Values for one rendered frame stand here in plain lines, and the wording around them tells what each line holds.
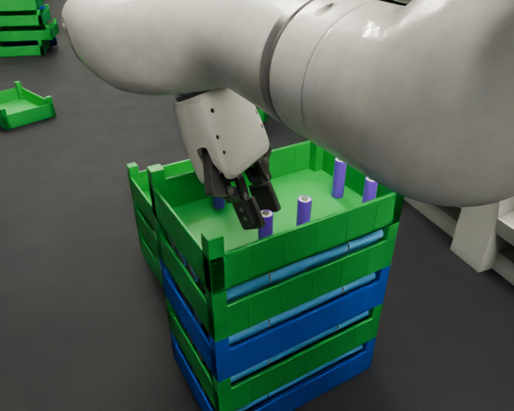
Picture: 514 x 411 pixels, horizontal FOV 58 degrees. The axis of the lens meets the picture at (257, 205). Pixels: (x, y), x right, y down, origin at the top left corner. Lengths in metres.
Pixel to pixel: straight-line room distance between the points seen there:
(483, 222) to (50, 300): 0.95
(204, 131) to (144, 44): 0.13
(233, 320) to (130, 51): 0.34
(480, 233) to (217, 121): 0.78
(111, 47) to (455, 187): 0.30
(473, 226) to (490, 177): 0.94
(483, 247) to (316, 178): 0.50
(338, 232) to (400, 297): 0.47
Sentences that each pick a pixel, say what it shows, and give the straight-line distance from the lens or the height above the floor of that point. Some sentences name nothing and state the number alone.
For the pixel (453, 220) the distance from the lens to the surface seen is 1.26.
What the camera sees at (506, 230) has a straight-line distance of 1.10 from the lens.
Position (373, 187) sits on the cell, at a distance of 0.66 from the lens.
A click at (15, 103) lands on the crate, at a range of 2.27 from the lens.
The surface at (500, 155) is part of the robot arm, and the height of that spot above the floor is 0.62.
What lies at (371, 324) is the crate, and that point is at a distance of 0.81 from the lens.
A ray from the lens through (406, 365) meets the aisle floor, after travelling 0.93.
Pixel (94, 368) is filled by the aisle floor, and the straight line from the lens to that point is 0.94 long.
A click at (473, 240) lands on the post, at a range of 1.16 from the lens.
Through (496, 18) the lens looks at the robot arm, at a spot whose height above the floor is 0.67.
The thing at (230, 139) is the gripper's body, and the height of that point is 0.49.
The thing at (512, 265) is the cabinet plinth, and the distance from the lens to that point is 1.17.
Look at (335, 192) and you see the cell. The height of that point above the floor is 0.34.
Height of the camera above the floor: 0.70
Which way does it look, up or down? 33 degrees down
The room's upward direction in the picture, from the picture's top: straight up
